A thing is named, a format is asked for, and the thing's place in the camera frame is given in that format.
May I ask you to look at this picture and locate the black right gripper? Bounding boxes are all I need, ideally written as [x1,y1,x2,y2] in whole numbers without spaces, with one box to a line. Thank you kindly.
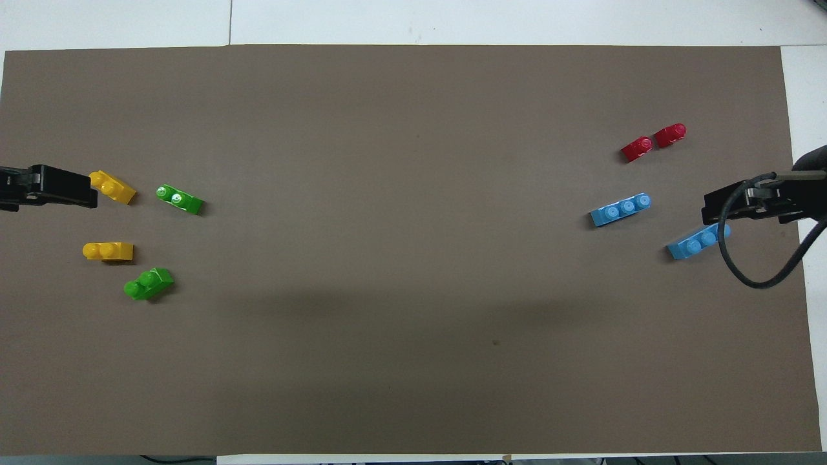
[703,171,827,225]

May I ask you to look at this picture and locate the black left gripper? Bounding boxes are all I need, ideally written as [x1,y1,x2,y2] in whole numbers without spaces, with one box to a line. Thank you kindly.
[0,165,98,212]

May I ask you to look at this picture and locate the green two-stud block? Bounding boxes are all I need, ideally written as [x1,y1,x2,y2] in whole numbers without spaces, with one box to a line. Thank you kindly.
[156,184,204,216]
[123,267,174,301]

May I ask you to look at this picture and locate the blue three-stud block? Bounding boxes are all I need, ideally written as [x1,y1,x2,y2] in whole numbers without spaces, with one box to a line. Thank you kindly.
[590,192,652,228]
[666,223,732,261]

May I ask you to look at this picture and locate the yellow two-stud block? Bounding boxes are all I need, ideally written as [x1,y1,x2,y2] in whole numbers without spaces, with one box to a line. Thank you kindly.
[83,242,134,262]
[89,170,137,205]

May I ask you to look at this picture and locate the red one-stud block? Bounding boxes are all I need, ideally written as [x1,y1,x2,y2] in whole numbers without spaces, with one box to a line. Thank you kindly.
[653,123,687,149]
[621,136,654,163]

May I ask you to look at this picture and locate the brown table mat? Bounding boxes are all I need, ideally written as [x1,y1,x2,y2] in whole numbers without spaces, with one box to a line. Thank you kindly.
[0,44,822,456]

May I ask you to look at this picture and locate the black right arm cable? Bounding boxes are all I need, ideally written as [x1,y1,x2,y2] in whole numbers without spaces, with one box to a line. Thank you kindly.
[718,172,827,289]

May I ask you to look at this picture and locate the black floor cable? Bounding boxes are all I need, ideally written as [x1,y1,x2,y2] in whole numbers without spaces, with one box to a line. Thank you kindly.
[139,455,217,465]

